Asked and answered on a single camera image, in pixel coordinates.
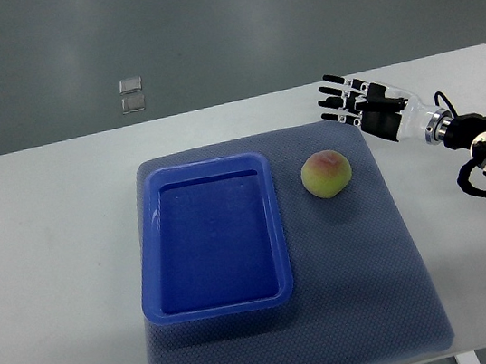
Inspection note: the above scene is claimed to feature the blue plastic tray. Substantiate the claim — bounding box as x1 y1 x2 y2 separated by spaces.
141 152 294 327

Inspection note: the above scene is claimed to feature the lower floor socket plate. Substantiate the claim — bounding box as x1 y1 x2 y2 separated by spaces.
121 93 146 114

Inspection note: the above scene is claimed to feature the upper floor socket plate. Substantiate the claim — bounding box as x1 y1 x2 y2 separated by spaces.
119 76 143 95

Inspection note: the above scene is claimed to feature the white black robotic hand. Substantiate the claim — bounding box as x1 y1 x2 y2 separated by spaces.
318 74 446 144

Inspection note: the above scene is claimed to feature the white table leg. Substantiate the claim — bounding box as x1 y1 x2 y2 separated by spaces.
454 350 481 364

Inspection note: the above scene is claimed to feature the floor socket plate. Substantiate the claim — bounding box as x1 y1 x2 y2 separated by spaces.
119 76 143 95
121 93 146 114

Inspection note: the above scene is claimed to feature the green red peach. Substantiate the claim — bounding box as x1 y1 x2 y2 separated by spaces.
300 149 353 199

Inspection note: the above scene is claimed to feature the blue mesh mat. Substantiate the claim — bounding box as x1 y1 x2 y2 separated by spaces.
136 121 453 364

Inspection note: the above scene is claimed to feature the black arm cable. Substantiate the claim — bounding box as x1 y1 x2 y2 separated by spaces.
432 88 460 121

